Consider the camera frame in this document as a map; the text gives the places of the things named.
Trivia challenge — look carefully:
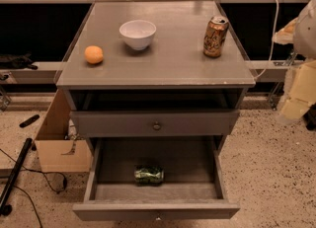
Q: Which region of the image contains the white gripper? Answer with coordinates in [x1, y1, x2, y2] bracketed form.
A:
[277, 60, 316, 123]

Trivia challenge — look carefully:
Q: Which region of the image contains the green soda can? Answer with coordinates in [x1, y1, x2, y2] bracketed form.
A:
[134, 166, 164, 185]

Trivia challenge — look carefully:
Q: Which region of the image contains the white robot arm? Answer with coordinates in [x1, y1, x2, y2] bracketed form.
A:
[273, 0, 316, 124]

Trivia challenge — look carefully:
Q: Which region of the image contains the gold soda can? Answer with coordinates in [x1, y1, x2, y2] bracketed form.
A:
[203, 16, 229, 58]

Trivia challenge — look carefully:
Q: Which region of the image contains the open grey middle drawer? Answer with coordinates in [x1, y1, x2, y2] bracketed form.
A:
[73, 137, 239, 221]

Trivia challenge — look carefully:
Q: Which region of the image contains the grey wooden drawer cabinet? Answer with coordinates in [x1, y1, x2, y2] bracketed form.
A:
[55, 0, 257, 154]

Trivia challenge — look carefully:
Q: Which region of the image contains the closed grey top drawer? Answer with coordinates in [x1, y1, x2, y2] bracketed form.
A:
[70, 110, 239, 137]

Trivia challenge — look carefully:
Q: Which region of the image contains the white ceramic bowl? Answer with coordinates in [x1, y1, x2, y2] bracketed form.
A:
[119, 20, 156, 50]

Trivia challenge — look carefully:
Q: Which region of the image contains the orange fruit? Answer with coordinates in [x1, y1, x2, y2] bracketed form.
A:
[84, 45, 104, 64]

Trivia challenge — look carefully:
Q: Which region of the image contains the cardboard box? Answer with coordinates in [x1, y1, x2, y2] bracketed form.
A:
[34, 88, 93, 174]

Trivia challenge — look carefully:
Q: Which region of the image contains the black marker on floor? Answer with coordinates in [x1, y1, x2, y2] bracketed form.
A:
[19, 114, 40, 128]

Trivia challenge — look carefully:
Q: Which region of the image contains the black pole on floor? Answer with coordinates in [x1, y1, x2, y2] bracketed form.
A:
[0, 138, 33, 216]

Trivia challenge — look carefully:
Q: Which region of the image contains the white cable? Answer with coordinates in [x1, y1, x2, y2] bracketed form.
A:
[255, 0, 280, 81]

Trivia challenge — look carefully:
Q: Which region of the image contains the black cable on floor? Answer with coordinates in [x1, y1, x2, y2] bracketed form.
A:
[0, 148, 69, 228]

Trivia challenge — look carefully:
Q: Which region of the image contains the black cloth on rail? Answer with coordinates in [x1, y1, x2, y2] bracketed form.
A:
[0, 53, 38, 70]

